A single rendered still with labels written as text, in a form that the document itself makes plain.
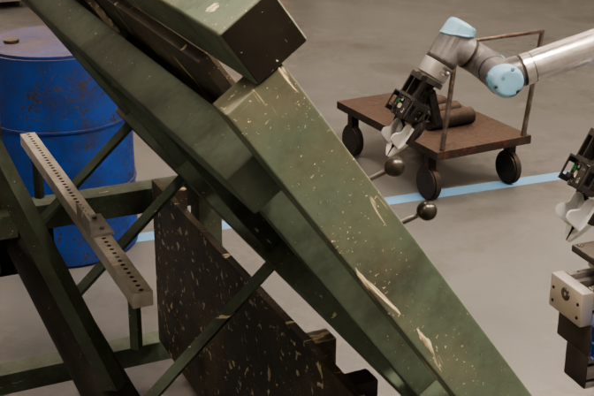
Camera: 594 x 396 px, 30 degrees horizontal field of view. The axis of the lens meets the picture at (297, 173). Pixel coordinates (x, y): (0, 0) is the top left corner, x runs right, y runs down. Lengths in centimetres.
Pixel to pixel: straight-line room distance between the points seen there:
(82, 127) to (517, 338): 207
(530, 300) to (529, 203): 113
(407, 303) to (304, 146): 35
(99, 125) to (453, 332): 331
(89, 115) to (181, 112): 308
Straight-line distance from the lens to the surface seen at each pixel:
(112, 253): 286
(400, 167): 196
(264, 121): 158
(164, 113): 195
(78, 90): 493
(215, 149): 174
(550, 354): 454
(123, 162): 517
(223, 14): 156
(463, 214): 578
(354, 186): 168
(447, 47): 265
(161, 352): 419
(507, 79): 256
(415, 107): 264
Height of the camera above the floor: 220
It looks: 21 degrees down
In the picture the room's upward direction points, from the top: straight up
